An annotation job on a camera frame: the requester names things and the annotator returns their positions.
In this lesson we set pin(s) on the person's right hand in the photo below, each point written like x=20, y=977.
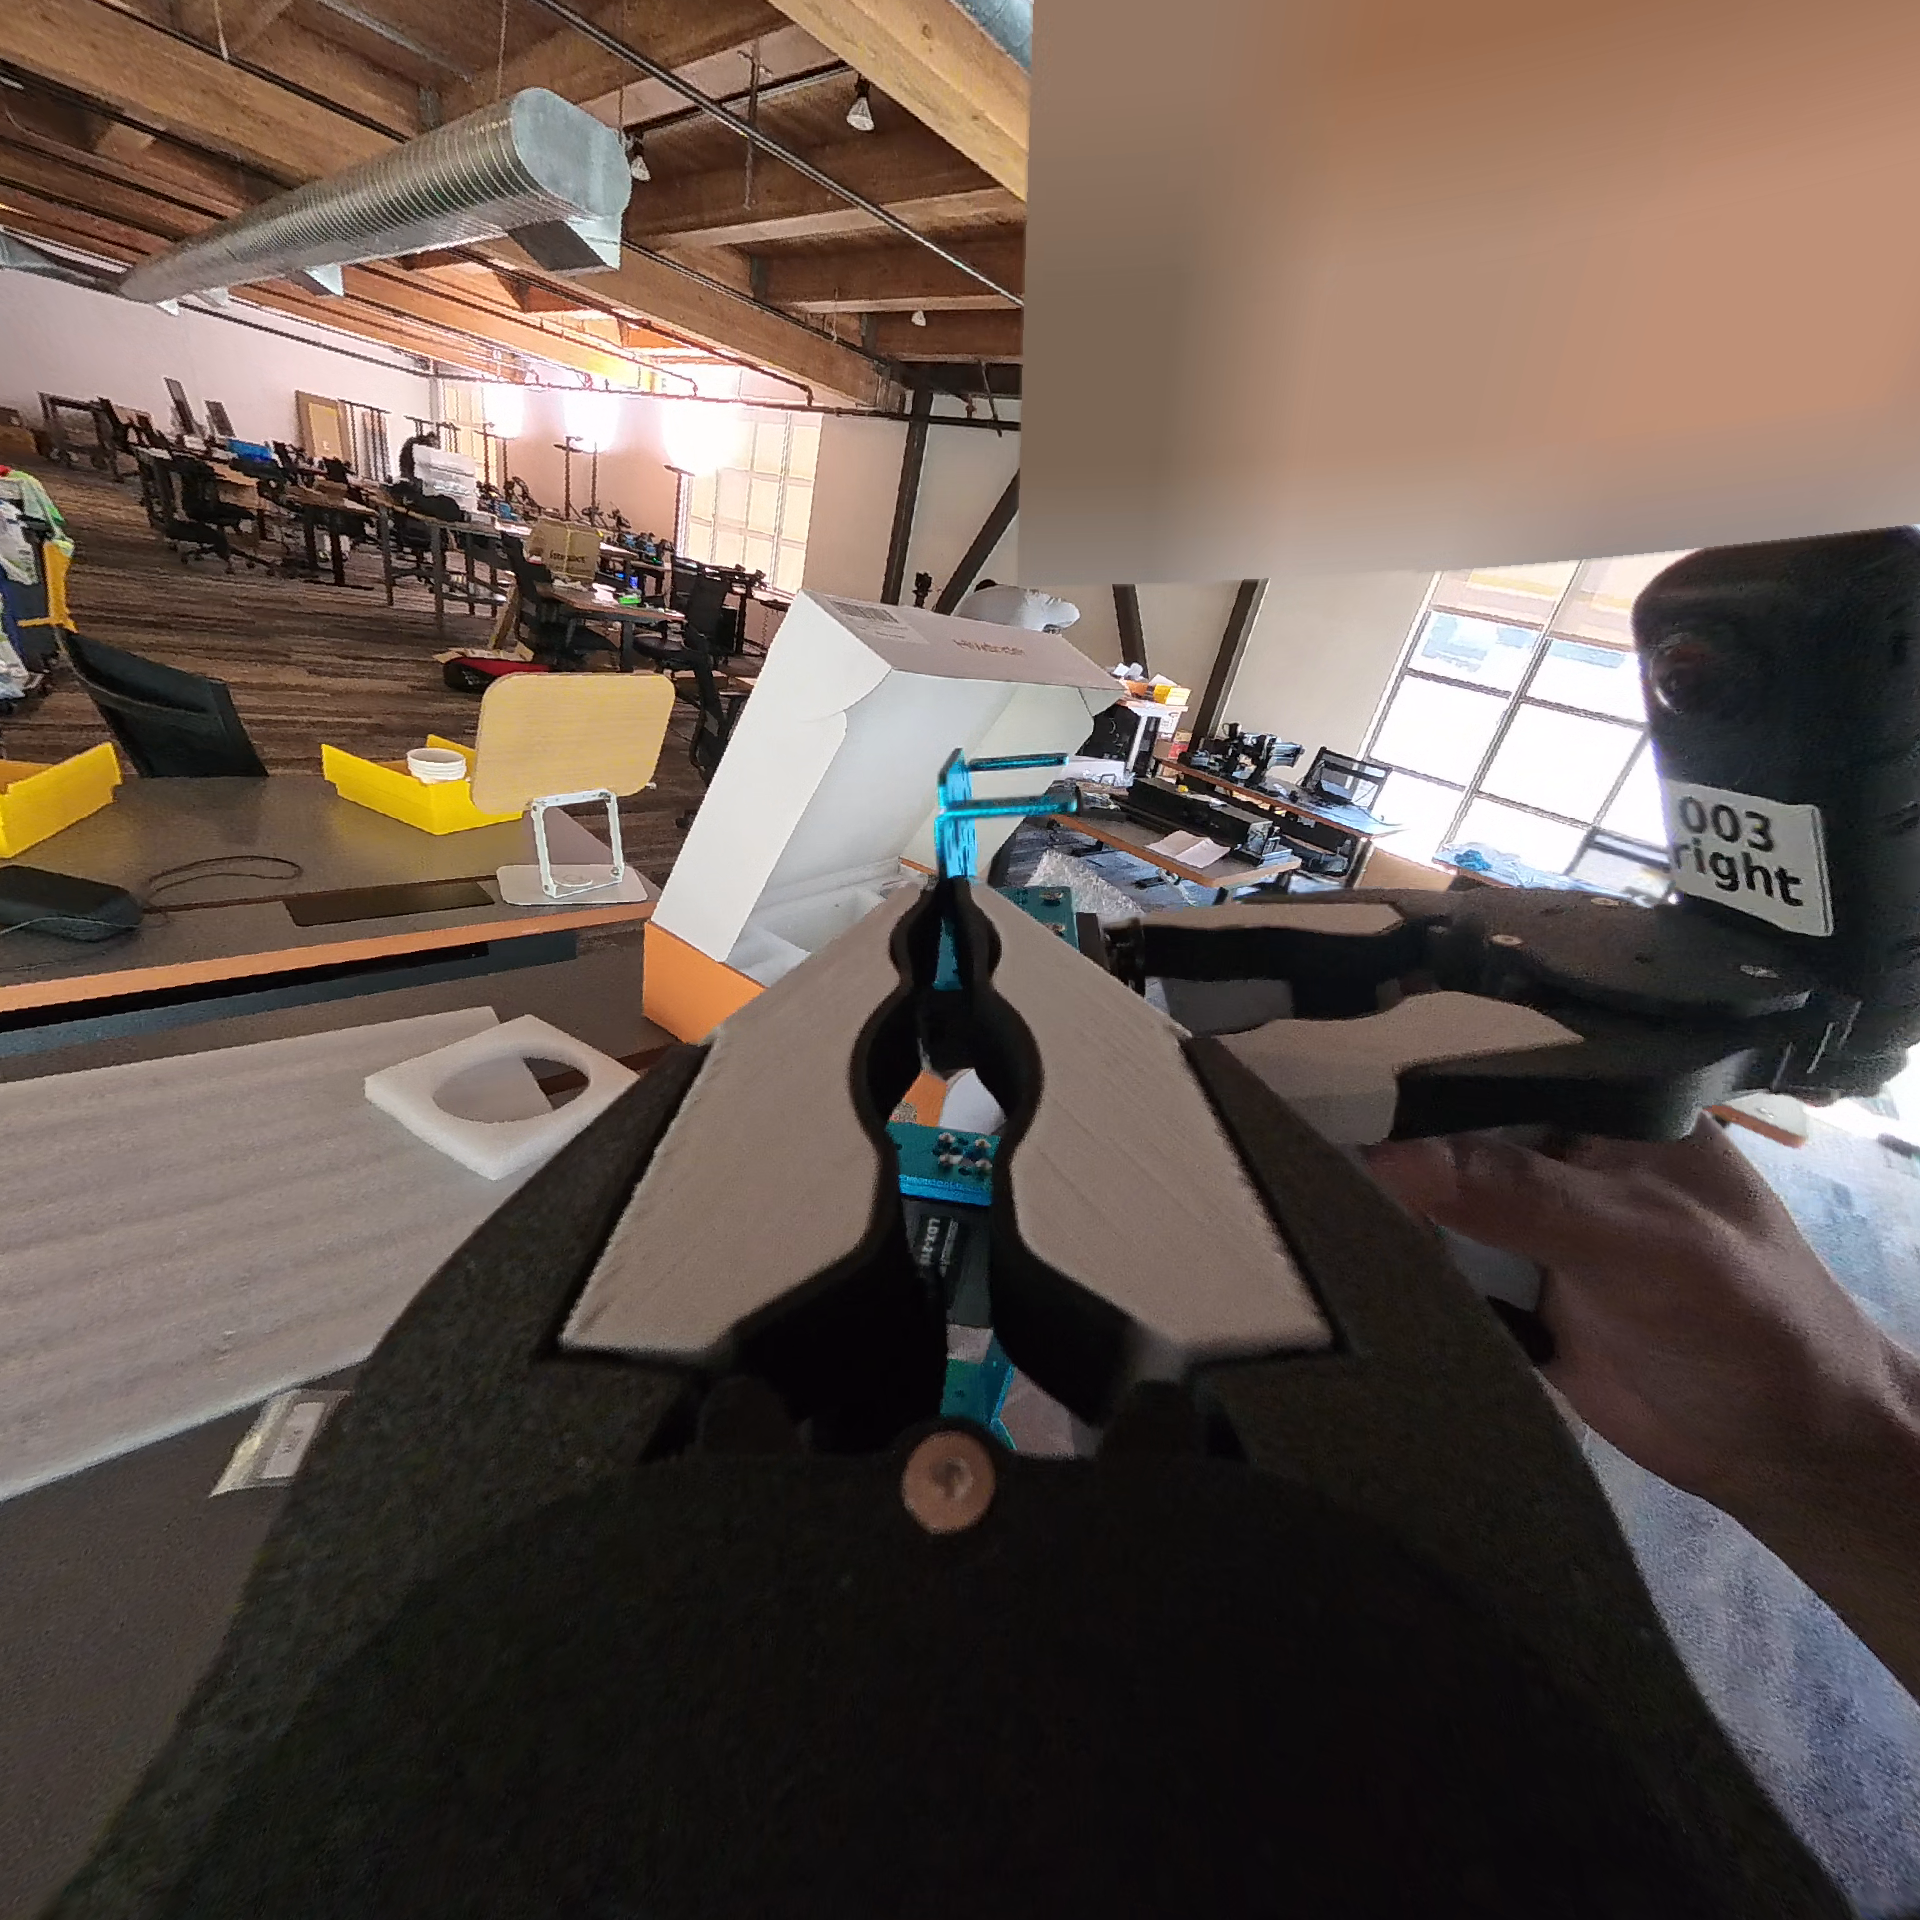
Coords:
x=1664, y=1304

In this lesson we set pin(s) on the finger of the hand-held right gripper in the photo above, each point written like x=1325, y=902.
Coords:
x=1290, y=945
x=1395, y=1042

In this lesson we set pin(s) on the small white cup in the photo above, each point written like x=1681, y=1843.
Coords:
x=439, y=764

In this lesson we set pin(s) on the wooden panel on clear stand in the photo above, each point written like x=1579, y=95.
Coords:
x=571, y=735

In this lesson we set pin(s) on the long workbench with equipment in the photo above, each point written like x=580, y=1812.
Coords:
x=1244, y=819

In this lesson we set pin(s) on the large grid window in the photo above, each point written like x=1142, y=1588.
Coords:
x=1501, y=721

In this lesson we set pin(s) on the neighbouring grey desk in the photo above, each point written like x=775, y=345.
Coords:
x=240, y=825

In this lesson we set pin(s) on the person's right forearm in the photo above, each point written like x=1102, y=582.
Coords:
x=1861, y=1500

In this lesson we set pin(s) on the white foam piece with hole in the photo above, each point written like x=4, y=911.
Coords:
x=502, y=1153

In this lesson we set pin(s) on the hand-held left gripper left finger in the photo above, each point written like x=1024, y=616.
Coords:
x=751, y=1185

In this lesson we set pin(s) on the silver ventilation duct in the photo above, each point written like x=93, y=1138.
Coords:
x=450, y=181

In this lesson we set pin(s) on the dark grey desk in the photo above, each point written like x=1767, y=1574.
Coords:
x=104, y=1651

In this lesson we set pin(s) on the white foam sheet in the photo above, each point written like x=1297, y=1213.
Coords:
x=224, y=1274

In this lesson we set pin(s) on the small zip bag white label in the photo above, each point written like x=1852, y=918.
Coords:
x=284, y=1441

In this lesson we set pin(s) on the black computer mouse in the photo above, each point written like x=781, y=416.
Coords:
x=69, y=902

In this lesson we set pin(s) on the orange and white cardboard box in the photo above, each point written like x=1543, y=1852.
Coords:
x=841, y=751

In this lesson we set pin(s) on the blue servo bracket assembly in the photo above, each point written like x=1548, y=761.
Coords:
x=956, y=841

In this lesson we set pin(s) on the black office chair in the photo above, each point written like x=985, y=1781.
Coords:
x=164, y=721

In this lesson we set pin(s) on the yellow plastic bin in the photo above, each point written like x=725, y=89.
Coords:
x=60, y=819
x=390, y=803

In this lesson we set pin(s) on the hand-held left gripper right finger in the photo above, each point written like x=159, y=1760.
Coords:
x=1154, y=1185

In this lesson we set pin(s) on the background office desks and chairs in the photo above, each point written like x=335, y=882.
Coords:
x=450, y=554

